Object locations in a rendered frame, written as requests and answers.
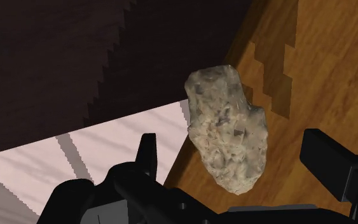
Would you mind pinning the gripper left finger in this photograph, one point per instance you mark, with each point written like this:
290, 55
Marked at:
141, 186

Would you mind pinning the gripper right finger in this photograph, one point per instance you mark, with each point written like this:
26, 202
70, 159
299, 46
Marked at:
333, 161

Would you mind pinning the grey rough stone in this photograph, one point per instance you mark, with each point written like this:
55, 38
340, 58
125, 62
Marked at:
226, 130

